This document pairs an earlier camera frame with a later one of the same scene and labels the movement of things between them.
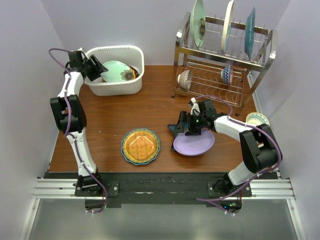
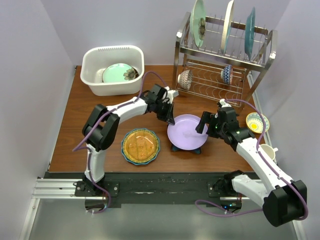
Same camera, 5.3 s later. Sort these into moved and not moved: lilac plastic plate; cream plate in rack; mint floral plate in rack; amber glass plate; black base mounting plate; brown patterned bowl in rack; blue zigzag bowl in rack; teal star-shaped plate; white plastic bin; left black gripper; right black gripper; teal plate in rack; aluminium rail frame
Moved: right black gripper; teal star-shaped plate; lilac plastic plate; left black gripper
Not moved: black base mounting plate; amber glass plate; white plastic bin; cream plate in rack; brown patterned bowl in rack; teal plate in rack; aluminium rail frame; blue zigzag bowl in rack; mint floral plate in rack
